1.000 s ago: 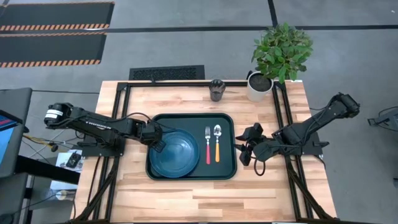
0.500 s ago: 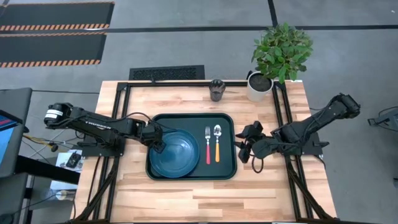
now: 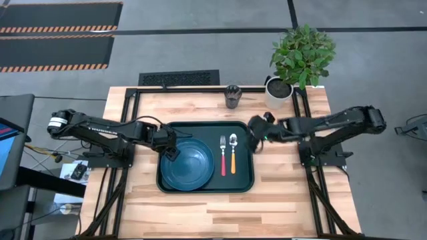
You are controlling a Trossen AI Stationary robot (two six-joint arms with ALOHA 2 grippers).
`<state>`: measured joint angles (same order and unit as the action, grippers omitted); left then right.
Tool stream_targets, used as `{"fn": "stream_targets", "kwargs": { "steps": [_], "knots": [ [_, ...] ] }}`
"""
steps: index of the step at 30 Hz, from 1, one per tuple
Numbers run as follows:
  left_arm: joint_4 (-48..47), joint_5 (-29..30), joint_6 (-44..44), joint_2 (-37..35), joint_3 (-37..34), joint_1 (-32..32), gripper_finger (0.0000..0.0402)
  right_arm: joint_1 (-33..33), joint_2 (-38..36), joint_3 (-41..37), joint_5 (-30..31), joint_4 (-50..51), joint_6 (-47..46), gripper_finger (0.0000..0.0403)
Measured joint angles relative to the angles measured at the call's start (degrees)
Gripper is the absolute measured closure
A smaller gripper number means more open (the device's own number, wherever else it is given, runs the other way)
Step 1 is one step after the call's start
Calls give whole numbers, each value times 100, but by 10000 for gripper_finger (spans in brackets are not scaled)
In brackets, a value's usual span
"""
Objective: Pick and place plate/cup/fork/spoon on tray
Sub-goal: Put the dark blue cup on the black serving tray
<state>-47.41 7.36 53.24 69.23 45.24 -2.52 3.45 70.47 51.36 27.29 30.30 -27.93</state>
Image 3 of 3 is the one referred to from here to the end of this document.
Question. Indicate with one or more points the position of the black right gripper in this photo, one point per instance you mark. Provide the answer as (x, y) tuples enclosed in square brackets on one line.
[(260, 128)]

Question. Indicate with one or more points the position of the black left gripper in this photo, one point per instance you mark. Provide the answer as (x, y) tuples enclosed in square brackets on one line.
[(165, 136)]

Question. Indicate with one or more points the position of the blue round plate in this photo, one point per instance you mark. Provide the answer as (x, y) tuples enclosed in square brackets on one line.
[(187, 165)]

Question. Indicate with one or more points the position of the patterned drinking cup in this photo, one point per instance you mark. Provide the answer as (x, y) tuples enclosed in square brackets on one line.
[(233, 96)]

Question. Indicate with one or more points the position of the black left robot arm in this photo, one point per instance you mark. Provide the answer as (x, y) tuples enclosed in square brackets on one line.
[(100, 130)]

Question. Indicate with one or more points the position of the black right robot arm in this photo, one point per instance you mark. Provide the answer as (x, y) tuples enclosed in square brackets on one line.
[(333, 123)]

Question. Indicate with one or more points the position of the dark green plastic tray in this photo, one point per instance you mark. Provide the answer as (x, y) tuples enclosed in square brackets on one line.
[(240, 183)]

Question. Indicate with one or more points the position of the white plant pot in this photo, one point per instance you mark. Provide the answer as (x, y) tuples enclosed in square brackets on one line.
[(278, 95)]

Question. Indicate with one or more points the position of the black floor vent grille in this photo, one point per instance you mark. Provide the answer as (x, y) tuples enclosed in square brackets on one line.
[(166, 78)]

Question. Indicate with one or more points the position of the green leafy plant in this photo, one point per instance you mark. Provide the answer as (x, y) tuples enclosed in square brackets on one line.
[(302, 55)]

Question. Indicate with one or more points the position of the black handheld controller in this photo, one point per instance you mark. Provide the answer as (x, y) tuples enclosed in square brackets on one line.
[(79, 171)]

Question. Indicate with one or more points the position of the white paper sheet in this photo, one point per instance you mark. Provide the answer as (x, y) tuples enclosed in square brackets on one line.
[(66, 196)]

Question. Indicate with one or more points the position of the black desk beam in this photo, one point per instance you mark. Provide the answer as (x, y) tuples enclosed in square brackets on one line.
[(50, 181)]

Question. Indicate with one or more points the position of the black hazard-striped floor mat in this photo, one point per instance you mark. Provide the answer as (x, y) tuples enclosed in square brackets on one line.
[(60, 15), (53, 51)]

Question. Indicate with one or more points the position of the grey monitor with blue screen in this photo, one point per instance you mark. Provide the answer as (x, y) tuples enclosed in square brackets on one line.
[(20, 140)]

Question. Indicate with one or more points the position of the black aluminium table frame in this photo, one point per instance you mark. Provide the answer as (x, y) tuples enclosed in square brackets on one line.
[(200, 89)]

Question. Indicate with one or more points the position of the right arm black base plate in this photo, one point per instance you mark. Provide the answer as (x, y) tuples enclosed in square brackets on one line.
[(333, 156)]

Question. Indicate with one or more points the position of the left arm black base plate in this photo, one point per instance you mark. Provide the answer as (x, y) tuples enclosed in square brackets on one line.
[(100, 161)]

